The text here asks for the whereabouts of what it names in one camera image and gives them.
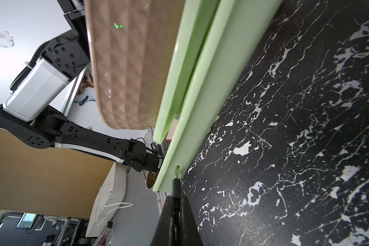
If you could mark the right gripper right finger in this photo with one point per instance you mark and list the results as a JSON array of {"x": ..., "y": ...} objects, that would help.
[{"x": 188, "y": 234}]

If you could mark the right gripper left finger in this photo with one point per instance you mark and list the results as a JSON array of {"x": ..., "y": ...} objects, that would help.
[{"x": 165, "y": 230}]

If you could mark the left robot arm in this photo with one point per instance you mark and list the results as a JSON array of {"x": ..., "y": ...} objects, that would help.
[{"x": 44, "y": 91}]

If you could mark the green electronic kitchen scale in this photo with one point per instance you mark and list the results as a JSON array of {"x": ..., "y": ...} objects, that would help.
[{"x": 214, "y": 43}]

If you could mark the white box outside cell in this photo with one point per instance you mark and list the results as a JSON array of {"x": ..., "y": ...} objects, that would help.
[{"x": 109, "y": 199}]

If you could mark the beige desk outside cell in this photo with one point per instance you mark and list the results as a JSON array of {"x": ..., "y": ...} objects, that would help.
[{"x": 57, "y": 182}]

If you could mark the pink square plate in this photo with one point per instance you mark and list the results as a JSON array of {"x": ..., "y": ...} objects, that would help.
[{"x": 131, "y": 45}]

